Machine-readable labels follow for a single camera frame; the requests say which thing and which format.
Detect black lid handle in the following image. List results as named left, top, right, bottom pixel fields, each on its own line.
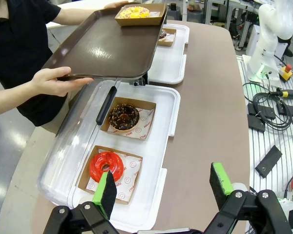
left=95, top=86, right=118, bottom=125

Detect chocolate sprinkled donut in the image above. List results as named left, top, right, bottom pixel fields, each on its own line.
left=108, top=103, right=140, bottom=132

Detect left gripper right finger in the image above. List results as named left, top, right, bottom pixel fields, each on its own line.
left=202, top=162, right=293, bottom=234

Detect coiled black cable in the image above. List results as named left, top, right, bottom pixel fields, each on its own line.
left=242, top=82, right=293, bottom=132

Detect brown cardboard donut box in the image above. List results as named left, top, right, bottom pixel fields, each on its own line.
left=77, top=145, right=144, bottom=205
left=157, top=27, right=177, bottom=47
left=114, top=3, right=167, bottom=27
left=100, top=97, right=157, bottom=141

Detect person's left forearm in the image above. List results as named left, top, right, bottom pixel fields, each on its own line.
left=55, top=3, right=113, bottom=25

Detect person's left hand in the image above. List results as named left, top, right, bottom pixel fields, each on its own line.
left=104, top=0, right=129, bottom=9

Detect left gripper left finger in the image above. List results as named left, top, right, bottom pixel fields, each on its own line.
left=42, top=170, right=120, bottom=234

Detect black rectangular block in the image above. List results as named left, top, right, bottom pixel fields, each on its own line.
left=248, top=103, right=276, bottom=120
left=247, top=114, right=267, bottom=134
left=277, top=103, right=293, bottom=117

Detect white plastic display tray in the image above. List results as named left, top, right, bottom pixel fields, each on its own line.
left=147, top=23, right=190, bottom=85
left=68, top=82, right=181, bottom=226

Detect person in black shirt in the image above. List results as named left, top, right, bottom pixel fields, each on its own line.
left=0, top=0, right=73, bottom=127

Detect red glazed donut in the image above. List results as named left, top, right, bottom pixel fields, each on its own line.
left=89, top=151, right=125, bottom=183

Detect person's right forearm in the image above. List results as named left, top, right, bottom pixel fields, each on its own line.
left=0, top=78, right=37, bottom=115

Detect dark brown serving tray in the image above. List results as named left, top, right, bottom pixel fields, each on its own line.
left=41, top=3, right=171, bottom=82

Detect person's right hand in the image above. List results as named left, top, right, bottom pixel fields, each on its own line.
left=30, top=66, right=95, bottom=98

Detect flat black plate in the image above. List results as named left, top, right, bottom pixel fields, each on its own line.
left=255, top=145, right=283, bottom=178

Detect black yellow enabling handle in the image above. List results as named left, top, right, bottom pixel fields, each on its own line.
left=273, top=87, right=293, bottom=99

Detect yellow sprinkled donut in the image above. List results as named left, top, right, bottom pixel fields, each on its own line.
left=119, top=6, right=151, bottom=20

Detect clear plastic dome lid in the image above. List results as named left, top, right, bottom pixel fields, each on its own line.
left=37, top=80, right=119, bottom=208

